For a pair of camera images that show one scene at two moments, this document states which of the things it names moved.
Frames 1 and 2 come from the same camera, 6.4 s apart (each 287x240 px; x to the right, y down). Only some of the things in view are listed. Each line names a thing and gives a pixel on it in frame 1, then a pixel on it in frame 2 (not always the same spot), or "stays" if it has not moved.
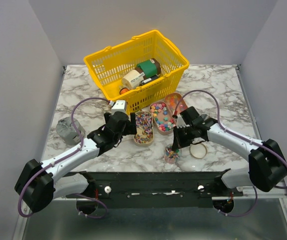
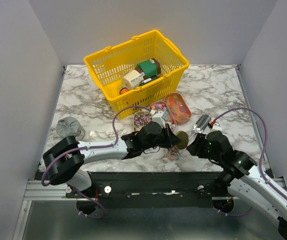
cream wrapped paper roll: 132,80 stays
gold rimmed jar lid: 198,150 to 182,135
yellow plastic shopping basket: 144,70 stays
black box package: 146,80 stays
